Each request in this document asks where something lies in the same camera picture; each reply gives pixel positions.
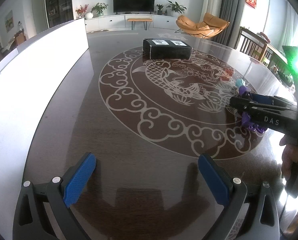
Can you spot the white sorting bin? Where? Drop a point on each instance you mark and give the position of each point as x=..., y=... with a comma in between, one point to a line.
x=29, y=77

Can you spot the dark wooden chair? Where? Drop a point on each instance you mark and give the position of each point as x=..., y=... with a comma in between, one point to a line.
x=252, y=45

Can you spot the green potted plant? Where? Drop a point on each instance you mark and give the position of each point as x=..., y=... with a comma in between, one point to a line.
x=99, y=9
x=176, y=8

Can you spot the green potted plant right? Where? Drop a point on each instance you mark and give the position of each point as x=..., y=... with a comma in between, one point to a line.
x=176, y=8

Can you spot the person's right hand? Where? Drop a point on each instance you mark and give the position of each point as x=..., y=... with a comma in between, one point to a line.
x=290, y=155

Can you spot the flat screen television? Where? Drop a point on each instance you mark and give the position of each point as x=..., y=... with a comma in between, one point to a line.
x=133, y=5

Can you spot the green potted plant left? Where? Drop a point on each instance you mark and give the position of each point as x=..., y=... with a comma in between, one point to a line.
x=99, y=9

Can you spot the white tv cabinet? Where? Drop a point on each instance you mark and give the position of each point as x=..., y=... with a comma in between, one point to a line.
x=119, y=22

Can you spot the wooden bench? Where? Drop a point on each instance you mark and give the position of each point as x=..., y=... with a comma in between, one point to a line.
x=134, y=21

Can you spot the purple toy figure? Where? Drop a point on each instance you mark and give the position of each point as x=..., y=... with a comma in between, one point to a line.
x=251, y=126

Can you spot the dark display cabinet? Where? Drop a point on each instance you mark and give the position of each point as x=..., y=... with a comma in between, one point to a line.
x=58, y=11

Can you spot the framed wall painting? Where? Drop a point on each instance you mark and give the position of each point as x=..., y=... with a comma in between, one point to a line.
x=9, y=22

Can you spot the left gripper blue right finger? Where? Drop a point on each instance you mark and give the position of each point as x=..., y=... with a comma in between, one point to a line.
x=261, y=219

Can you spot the grey curtain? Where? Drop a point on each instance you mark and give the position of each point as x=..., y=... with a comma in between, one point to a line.
x=231, y=11

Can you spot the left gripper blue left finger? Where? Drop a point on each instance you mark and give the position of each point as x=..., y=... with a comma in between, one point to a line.
x=31, y=220

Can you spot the black rectangular box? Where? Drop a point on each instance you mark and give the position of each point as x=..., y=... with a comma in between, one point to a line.
x=160, y=49

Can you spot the red flower vase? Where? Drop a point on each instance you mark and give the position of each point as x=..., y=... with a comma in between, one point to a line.
x=82, y=12

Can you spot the orange lounge chair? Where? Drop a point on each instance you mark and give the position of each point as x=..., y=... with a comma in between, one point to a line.
x=208, y=28

